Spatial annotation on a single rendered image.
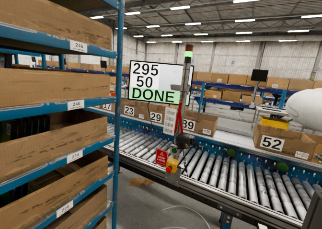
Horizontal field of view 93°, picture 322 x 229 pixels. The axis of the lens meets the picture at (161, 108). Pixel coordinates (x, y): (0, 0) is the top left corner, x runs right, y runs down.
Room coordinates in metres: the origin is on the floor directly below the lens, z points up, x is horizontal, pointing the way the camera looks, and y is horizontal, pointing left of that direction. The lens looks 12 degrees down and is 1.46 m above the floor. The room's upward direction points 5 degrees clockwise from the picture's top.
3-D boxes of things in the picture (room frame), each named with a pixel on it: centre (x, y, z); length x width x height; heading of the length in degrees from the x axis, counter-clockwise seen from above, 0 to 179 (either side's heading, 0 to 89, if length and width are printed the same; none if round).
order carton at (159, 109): (1.87, -0.07, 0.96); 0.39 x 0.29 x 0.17; 64
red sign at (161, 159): (1.03, -0.07, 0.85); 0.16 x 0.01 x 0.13; 64
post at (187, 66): (1.02, -0.14, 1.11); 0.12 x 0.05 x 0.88; 64
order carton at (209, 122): (1.68, -0.44, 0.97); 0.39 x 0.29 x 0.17; 64
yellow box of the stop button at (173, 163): (0.95, -0.15, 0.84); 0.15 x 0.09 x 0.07; 64
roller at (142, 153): (1.43, 0.07, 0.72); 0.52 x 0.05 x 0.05; 154
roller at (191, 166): (1.23, -0.34, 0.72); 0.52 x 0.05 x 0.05; 154
